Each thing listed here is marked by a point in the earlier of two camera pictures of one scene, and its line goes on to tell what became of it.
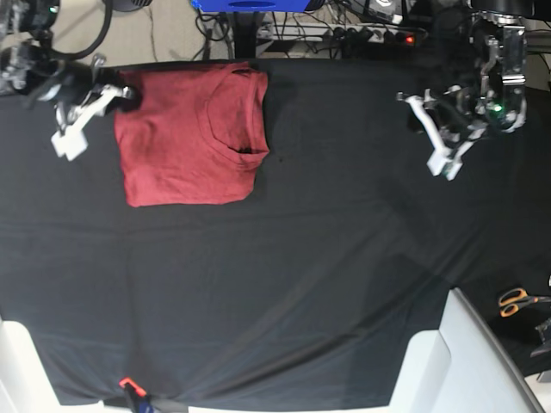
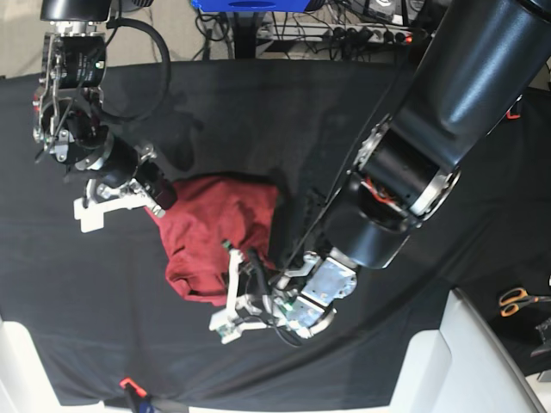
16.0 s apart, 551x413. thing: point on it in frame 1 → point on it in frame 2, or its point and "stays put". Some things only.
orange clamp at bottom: [140, 391] stays put
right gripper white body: [72, 142] → [89, 210]
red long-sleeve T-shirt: [195, 136] → [210, 218]
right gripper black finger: [129, 103] → [151, 176]
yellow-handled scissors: [510, 299] stays put
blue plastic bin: [223, 6] stays put
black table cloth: [312, 293] stays put
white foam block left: [26, 385] stays put
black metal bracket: [544, 329] stays put
